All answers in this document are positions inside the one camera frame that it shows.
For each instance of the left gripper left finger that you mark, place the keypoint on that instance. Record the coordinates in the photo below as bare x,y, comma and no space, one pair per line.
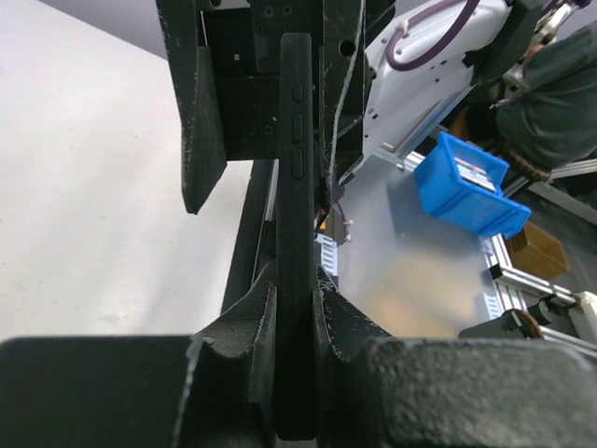
211,389

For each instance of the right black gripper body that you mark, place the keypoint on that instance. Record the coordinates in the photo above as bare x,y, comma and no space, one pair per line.
244,38

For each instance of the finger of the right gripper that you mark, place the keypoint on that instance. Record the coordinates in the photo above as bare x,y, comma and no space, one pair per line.
203,154
344,85

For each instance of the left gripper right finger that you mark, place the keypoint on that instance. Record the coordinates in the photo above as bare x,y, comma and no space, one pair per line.
376,390

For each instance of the black smartphone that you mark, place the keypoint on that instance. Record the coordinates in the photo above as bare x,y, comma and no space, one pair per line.
294,378

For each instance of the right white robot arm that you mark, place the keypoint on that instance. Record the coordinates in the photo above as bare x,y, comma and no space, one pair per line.
427,54

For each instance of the blue storage bin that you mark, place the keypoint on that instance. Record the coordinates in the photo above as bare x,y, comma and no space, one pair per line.
460,183

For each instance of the brown wooden box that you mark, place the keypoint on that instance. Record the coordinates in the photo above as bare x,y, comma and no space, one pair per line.
537,252

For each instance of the person in dark clothes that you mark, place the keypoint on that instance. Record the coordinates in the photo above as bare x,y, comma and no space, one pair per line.
553,122

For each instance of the right white cable duct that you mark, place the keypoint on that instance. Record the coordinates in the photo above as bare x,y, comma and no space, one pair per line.
328,253

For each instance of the aluminium frame rail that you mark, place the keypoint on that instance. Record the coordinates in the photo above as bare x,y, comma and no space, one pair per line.
514,287

